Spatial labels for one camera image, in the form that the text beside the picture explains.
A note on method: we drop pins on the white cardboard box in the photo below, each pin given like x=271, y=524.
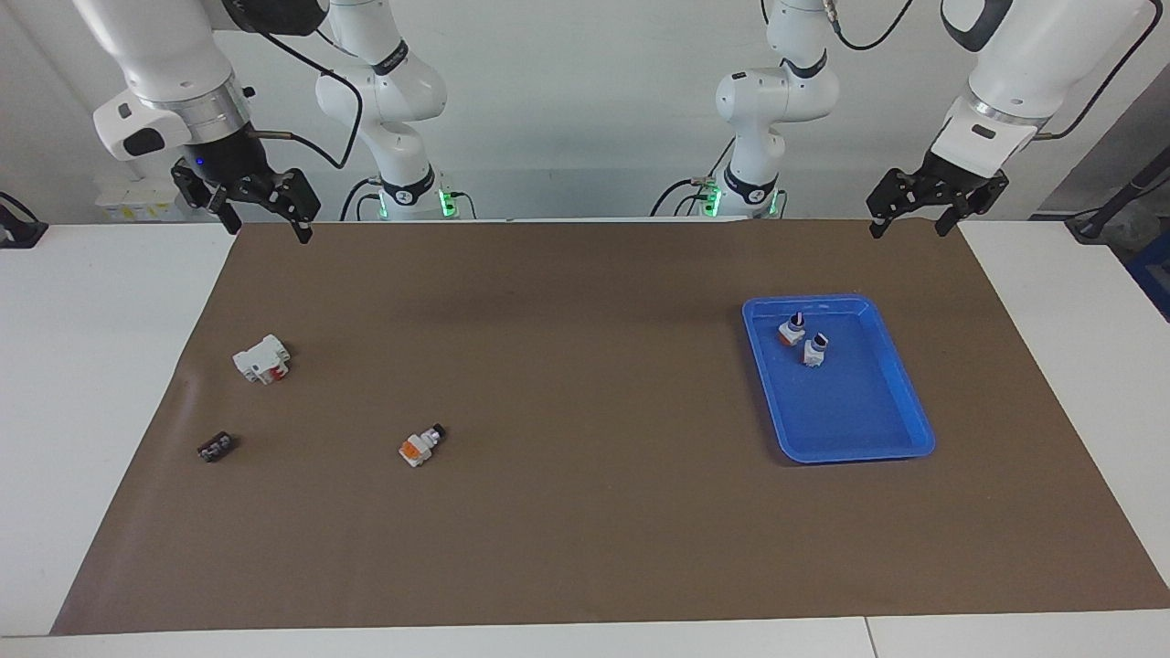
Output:
x=137, y=208

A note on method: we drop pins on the blue plastic tray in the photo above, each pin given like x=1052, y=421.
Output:
x=850, y=411

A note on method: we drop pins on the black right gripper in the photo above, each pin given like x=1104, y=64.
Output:
x=228, y=160

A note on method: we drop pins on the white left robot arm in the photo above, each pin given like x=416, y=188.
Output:
x=1024, y=55

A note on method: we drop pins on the white orange rotary switch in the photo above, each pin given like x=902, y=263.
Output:
x=790, y=332
x=419, y=448
x=814, y=352

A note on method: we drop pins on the blue crate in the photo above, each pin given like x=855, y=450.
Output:
x=1154, y=274

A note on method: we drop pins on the black stand pole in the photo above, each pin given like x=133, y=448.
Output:
x=1120, y=196

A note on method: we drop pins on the white red circuit breaker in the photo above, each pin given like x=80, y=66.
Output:
x=260, y=359

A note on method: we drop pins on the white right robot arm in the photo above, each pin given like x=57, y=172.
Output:
x=164, y=46

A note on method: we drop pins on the small black terminal block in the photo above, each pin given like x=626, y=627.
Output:
x=217, y=448

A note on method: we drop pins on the brown table mat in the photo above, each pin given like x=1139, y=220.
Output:
x=567, y=530

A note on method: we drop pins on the black table clamp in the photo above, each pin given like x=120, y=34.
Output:
x=20, y=233

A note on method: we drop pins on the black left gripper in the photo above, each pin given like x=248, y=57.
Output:
x=960, y=178

